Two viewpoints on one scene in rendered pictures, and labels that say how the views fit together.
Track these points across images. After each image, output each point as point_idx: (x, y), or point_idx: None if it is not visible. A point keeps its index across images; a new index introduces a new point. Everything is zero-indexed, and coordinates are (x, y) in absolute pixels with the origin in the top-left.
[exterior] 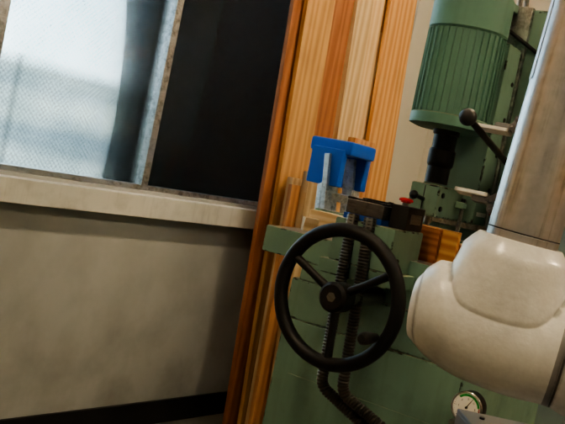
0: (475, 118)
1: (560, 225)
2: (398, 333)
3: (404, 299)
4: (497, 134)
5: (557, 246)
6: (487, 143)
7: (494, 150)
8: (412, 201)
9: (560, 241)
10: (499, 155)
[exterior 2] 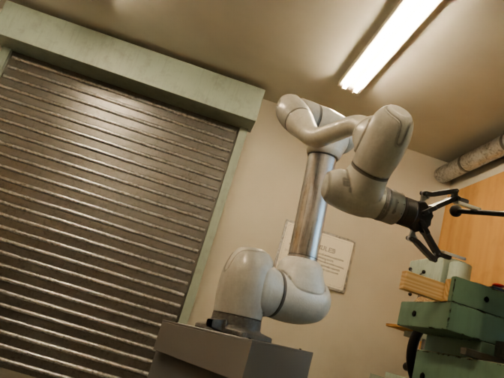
0: (449, 209)
1: (289, 246)
2: (406, 359)
3: (410, 336)
4: (466, 206)
5: (288, 254)
6: (482, 214)
7: (491, 214)
8: (493, 283)
9: (289, 251)
10: (499, 214)
